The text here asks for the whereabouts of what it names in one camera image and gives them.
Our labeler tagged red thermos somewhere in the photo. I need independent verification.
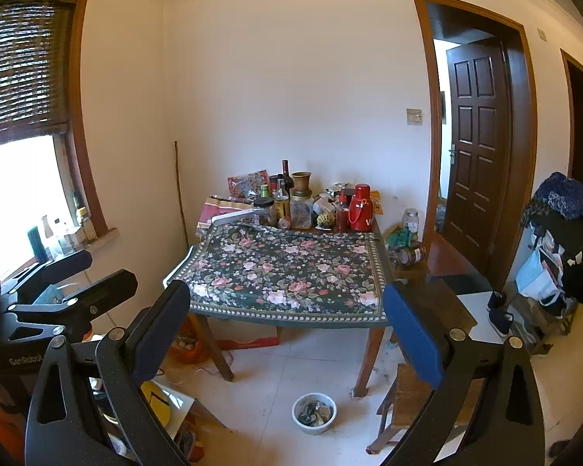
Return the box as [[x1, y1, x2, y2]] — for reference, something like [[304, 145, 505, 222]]
[[347, 183, 375, 233]]

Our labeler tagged brown panel door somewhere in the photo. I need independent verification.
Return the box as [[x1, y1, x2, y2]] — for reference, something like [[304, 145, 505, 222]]
[[440, 39, 513, 273]]

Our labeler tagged orange canister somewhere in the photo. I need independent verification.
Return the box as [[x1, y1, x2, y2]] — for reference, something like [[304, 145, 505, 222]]
[[0, 376, 30, 452]]

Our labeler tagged red cardboard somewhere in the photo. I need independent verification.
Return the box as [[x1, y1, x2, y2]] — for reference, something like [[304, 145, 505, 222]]
[[218, 325, 280, 350]]

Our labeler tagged wooden window frame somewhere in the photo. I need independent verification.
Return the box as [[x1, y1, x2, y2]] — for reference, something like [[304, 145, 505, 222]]
[[68, 0, 108, 234]]

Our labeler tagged red sauce bottle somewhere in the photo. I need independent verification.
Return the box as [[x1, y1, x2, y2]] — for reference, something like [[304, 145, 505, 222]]
[[335, 193, 351, 233]]

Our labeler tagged white board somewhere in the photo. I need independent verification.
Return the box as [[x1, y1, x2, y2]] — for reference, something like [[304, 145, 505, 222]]
[[150, 381, 195, 440]]

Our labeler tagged dark blue clothes pile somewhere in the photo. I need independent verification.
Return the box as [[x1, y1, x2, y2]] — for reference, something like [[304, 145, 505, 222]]
[[522, 172, 583, 226]]

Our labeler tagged white low platform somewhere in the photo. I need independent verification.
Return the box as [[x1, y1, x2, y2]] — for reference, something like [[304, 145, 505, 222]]
[[457, 291, 516, 345]]

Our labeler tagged pink striped cardboard box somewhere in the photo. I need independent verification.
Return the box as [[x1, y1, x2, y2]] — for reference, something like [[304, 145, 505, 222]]
[[197, 195, 256, 234]]

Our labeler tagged clear plastic bottle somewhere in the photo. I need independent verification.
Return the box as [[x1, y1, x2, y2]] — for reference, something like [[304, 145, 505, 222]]
[[52, 218, 71, 256]]

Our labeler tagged wooden door frame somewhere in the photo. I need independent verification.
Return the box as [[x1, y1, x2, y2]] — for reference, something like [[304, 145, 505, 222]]
[[411, 0, 538, 292], [560, 49, 583, 190]]

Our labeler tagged gold lid glass jar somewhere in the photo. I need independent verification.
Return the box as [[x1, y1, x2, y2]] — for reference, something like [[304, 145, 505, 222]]
[[289, 191, 316, 230]]

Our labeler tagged orange plastic bag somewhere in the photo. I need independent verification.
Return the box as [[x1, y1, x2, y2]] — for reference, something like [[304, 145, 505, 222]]
[[172, 318, 209, 365]]

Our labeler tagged black coat with white marks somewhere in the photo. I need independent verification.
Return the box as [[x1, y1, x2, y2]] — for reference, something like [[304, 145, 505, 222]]
[[539, 214, 583, 321]]

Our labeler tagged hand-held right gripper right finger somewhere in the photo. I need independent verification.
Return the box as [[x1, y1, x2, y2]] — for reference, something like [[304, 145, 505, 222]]
[[382, 280, 549, 466]]

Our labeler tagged dark green tall container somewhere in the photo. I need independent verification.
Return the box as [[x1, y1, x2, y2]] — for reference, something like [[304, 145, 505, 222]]
[[28, 226, 49, 263]]

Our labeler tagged wooden chair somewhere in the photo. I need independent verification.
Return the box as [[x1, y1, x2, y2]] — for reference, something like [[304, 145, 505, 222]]
[[367, 276, 484, 454]]

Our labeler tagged black lid glass jar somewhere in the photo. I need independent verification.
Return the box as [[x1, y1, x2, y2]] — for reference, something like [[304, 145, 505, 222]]
[[253, 197, 278, 226]]

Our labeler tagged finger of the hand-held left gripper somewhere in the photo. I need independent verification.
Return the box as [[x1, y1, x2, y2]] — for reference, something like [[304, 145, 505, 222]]
[[5, 269, 139, 338], [2, 249, 94, 304]]

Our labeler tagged wooden table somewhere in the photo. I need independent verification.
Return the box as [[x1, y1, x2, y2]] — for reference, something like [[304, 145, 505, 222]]
[[194, 214, 387, 397]]

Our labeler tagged green bundle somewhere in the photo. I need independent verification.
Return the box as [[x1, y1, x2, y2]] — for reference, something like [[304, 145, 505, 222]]
[[385, 227, 416, 249]]

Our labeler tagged brown window blind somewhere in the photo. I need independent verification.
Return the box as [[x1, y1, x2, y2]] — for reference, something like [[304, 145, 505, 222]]
[[0, 0, 94, 144]]

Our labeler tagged clear bottle with yellow label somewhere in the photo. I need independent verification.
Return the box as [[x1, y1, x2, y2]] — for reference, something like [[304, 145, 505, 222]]
[[273, 179, 291, 219]]

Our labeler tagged yellow round lid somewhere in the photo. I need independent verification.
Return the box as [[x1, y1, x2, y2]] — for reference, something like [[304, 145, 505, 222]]
[[141, 379, 173, 421]]

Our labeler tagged red printed packet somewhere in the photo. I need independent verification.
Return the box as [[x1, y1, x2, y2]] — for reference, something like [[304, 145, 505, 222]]
[[227, 170, 269, 198]]

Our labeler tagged white bowl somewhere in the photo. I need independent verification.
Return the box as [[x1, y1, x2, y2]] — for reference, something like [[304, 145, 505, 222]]
[[292, 393, 337, 435]]

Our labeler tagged dark floral tablecloth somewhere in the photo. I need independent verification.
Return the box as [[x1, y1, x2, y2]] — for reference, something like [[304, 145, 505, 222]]
[[161, 226, 389, 327]]

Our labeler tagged thin wooden stick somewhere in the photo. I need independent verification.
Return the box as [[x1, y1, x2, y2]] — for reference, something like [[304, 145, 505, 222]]
[[174, 141, 189, 248]]

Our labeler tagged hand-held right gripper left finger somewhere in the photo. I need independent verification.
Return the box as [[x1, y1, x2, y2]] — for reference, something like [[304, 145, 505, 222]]
[[25, 279, 192, 466]]

